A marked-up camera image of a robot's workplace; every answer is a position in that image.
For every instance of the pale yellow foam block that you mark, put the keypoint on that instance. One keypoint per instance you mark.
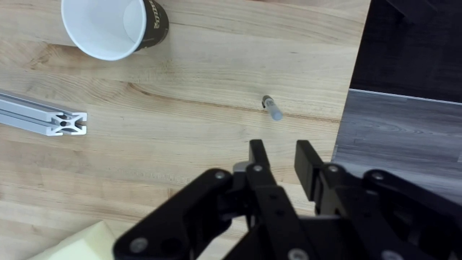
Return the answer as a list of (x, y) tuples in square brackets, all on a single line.
[(81, 245)]

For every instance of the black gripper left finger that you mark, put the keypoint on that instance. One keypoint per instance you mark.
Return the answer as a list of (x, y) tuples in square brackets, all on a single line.
[(217, 217)]

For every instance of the aluminium extrusion profile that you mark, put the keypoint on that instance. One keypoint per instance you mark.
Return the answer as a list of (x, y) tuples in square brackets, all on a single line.
[(33, 115)]

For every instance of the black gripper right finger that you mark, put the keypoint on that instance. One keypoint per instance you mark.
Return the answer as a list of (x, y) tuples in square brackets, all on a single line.
[(384, 211)]

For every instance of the brown paper coffee cup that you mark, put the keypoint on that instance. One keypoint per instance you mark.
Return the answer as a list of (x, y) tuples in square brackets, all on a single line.
[(103, 29)]

